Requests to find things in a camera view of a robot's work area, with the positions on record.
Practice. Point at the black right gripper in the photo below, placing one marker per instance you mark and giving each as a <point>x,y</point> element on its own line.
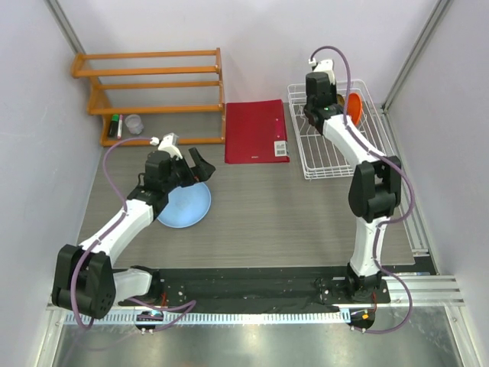
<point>334,89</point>

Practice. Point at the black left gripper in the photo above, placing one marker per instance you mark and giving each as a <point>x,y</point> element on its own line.
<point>202,170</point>

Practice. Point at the light blue plate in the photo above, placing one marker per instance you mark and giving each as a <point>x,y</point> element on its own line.
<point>186,206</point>

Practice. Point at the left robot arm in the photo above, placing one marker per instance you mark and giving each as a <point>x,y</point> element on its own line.
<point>84,280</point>

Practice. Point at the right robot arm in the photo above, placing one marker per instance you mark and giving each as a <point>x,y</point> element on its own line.
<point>375,188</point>

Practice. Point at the orange wooden shelf rack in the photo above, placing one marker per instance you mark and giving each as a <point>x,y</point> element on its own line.
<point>151,83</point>

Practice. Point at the yellow patterned plate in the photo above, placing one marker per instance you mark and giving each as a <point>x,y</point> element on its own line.
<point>340,100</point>

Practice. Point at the orange plate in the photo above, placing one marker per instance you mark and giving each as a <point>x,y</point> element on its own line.
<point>355,107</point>

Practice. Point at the red plastic folder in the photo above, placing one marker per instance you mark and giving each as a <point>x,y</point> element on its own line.
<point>256,133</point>

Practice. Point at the clear plastic cup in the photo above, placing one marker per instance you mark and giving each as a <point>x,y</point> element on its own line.
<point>134,124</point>

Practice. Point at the green marker pen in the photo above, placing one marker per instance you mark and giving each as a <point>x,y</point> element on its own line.
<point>113,126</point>

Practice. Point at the pink marker pen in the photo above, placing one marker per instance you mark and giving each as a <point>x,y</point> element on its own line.
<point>120,126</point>

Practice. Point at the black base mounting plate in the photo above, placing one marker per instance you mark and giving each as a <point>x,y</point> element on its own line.
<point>261,290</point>

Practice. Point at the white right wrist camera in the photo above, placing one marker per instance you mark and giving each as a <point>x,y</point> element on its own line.
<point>324,66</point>

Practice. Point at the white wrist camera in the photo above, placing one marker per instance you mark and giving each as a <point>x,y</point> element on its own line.
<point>169,144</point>
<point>324,66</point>

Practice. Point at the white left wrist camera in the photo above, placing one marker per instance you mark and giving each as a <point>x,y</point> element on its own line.
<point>169,144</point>

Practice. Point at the white wire dish rack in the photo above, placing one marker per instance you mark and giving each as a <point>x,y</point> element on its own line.
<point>319,157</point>

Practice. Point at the white slotted cable duct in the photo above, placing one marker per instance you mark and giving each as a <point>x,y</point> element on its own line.
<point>127,317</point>

